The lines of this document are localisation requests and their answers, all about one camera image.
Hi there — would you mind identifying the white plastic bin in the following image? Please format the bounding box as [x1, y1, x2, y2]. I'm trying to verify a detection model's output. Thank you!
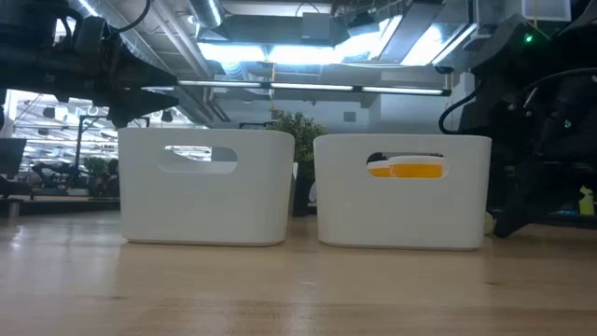
[312, 133, 493, 252]
[118, 128, 296, 247]

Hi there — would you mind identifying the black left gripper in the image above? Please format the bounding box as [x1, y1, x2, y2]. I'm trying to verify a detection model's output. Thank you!
[55, 16, 181, 130]

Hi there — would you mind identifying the dark monitor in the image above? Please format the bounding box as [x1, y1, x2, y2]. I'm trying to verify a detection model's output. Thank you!
[0, 137, 28, 179]

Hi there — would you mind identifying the yellow-green spray bottle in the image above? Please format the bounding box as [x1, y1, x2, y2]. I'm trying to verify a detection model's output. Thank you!
[577, 185, 596, 217]

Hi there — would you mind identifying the small green potted plant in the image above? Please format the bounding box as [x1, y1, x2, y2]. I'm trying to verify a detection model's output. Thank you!
[268, 111, 328, 217]

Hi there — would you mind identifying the long ceiling light bar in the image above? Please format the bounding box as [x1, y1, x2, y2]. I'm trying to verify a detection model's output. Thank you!
[177, 79, 452, 97]

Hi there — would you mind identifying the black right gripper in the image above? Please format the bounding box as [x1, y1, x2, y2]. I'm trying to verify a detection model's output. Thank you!
[459, 13, 561, 239]

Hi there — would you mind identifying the silver ceiling duct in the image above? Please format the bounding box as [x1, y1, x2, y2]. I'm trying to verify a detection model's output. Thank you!
[188, 0, 225, 29]

